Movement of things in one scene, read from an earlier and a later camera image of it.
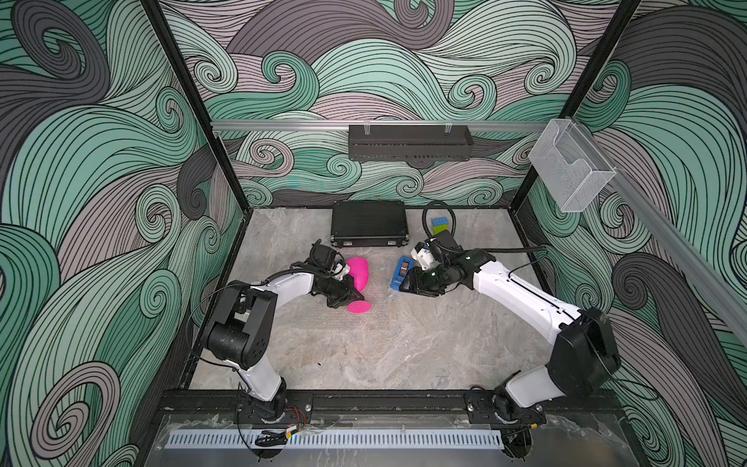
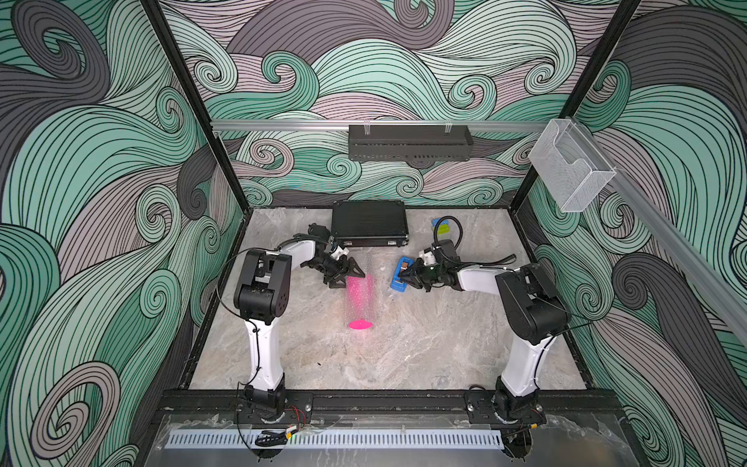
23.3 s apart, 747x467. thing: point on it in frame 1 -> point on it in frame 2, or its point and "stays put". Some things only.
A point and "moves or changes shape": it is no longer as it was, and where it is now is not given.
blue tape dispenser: [404, 268] stays put
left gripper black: [349, 291] -> [338, 277]
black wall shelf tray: [409, 142] stays put
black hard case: [369, 223] stays put
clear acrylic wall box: [570, 164] stays put
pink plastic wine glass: [359, 269] moves or changes shape
